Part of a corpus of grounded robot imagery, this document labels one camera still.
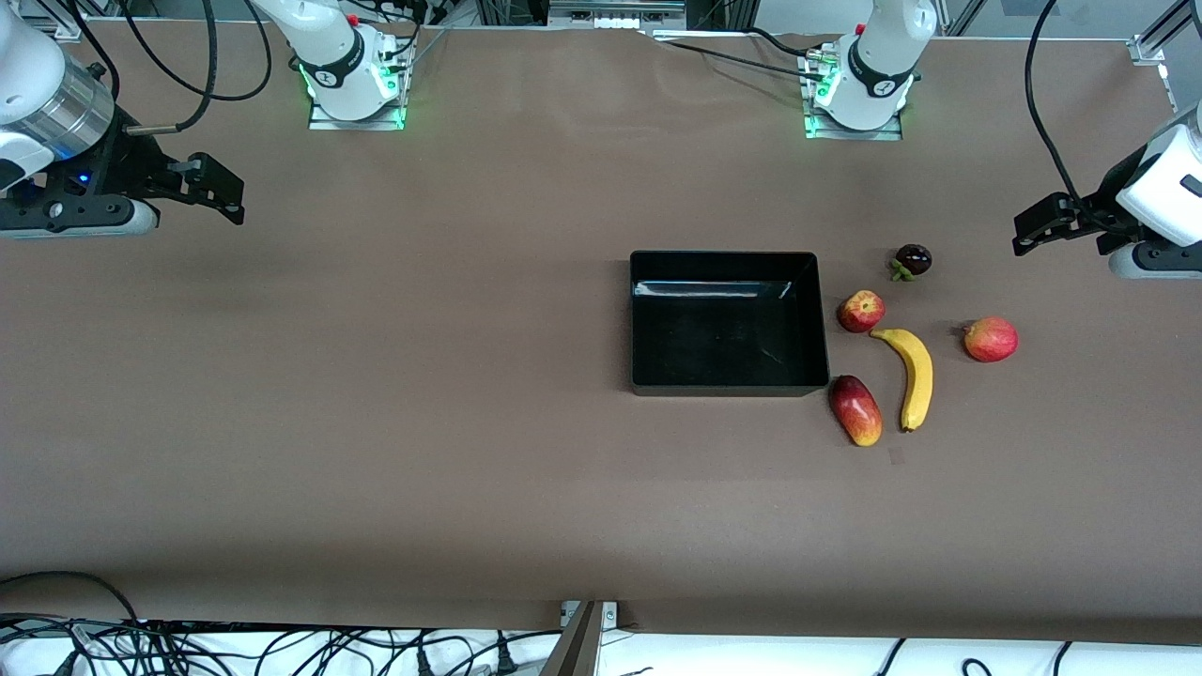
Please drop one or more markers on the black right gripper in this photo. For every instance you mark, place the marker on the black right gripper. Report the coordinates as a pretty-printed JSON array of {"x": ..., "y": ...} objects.
[{"x": 129, "y": 166}]

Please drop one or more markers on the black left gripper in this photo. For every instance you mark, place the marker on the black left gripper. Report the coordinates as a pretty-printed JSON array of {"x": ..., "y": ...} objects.
[{"x": 1097, "y": 207}]

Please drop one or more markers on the yellow banana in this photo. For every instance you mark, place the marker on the yellow banana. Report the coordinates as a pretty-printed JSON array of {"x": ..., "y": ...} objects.
[{"x": 918, "y": 376}]

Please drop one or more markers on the black rectangular plastic box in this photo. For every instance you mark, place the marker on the black rectangular plastic box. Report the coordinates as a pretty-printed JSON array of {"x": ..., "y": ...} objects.
[{"x": 732, "y": 338}]

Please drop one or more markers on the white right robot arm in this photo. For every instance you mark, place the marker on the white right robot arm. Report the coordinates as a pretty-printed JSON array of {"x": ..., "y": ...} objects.
[{"x": 329, "y": 56}]

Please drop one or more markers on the grey box with white sockets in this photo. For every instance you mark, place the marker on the grey box with white sockets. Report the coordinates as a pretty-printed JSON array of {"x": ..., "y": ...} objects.
[{"x": 615, "y": 11}]

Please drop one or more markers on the round red apple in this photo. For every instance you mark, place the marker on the round red apple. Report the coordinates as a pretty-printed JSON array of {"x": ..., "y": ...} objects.
[{"x": 991, "y": 340}]

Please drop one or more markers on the dark purple mangosteen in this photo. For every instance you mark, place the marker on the dark purple mangosteen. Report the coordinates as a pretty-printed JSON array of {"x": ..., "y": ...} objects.
[{"x": 913, "y": 259}]

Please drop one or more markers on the small red yellow apple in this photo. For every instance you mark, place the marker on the small red yellow apple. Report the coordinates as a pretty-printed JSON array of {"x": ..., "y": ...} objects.
[{"x": 861, "y": 312}]

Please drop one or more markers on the red yellow mango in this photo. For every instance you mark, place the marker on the red yellow mango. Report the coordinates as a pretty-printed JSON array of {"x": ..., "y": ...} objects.
[{"x": 855, "y": 410}]

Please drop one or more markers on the large table cover sheet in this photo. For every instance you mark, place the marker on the large table cover sheet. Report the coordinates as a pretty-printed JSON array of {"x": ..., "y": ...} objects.
[{"x": 470, "y": 469}]

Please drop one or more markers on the aluminium profile beam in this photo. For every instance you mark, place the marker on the aluminium profile beam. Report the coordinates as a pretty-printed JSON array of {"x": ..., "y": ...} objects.
[{"x": 575, "y": 648}]

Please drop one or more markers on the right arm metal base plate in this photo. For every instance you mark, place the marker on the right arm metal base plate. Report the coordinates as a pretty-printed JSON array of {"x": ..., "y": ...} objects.
[{"x": 357, "y": 125}]

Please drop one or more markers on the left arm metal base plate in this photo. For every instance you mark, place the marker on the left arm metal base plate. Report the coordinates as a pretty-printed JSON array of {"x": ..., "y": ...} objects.
[{"x": 855, "y": 134}]

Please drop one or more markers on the small metal corner bracket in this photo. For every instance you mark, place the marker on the small metal corner bracket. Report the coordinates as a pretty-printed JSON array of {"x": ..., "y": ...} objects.
[{"x": 610, "y": 615}]

